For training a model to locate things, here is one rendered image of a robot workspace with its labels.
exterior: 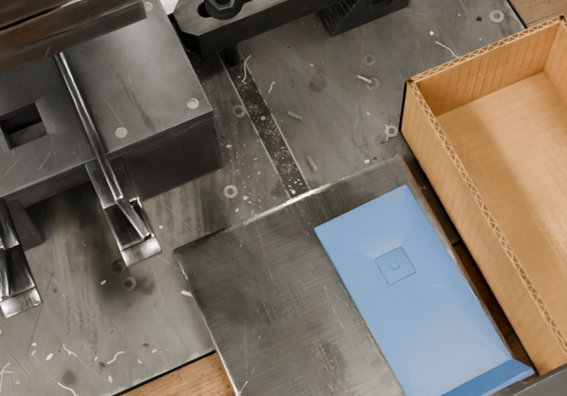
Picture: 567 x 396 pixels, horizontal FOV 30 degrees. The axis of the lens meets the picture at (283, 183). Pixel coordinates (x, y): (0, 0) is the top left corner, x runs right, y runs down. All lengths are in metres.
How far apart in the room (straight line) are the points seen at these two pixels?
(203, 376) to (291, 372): 0.06
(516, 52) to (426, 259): 0.16
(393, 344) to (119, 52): 0.26
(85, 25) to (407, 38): 0.32
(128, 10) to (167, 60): 0.14
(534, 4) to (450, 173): 0.19
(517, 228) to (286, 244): 0.16
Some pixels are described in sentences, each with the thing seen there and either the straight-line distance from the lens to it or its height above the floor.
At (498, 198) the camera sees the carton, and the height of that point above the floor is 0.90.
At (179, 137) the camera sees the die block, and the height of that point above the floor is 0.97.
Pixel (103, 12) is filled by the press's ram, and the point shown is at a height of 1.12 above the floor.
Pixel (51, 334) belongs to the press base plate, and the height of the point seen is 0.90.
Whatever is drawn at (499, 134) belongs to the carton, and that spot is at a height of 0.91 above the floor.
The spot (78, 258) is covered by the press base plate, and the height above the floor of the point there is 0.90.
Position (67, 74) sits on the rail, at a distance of 0.70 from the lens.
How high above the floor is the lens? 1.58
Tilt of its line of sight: 65 degrees down
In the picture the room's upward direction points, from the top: 5 degrees counter-clockwise
